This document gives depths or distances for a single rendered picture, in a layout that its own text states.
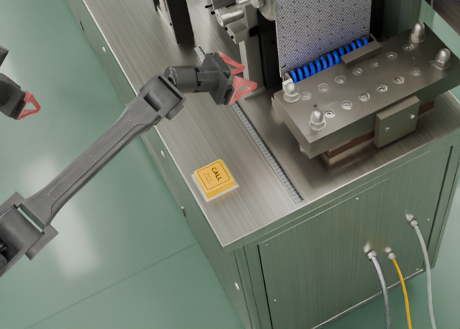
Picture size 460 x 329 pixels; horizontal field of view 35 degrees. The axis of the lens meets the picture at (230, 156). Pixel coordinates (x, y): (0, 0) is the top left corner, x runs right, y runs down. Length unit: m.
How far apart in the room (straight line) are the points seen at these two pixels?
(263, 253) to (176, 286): 0.89
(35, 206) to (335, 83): 0.71
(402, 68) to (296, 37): 0.25
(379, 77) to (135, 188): 1.36
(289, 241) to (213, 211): 0.21
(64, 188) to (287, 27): 0.58
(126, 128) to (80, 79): 1.78
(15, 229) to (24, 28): 2.21
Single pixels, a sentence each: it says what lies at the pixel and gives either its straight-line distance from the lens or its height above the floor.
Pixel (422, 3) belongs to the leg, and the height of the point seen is 0.87.
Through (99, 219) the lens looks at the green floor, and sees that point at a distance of 2.78.
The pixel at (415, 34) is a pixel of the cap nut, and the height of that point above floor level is 1.05.
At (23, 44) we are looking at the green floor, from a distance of 3.43.
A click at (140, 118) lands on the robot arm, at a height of 1.20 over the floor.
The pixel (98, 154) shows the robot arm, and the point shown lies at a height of 1.21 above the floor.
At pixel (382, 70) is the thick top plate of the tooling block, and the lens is 1.70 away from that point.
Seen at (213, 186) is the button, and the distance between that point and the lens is 1.66.
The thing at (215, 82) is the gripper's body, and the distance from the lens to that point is 1.56.
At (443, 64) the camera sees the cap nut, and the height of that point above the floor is 1.05.
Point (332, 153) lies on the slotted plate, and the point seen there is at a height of 0.93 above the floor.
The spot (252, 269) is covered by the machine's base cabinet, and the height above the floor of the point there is 0.72.
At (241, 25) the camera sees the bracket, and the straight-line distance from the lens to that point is 1.66.
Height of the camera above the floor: 2.33
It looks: 56 degrees down
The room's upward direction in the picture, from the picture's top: 11 degrees counter-clockwise
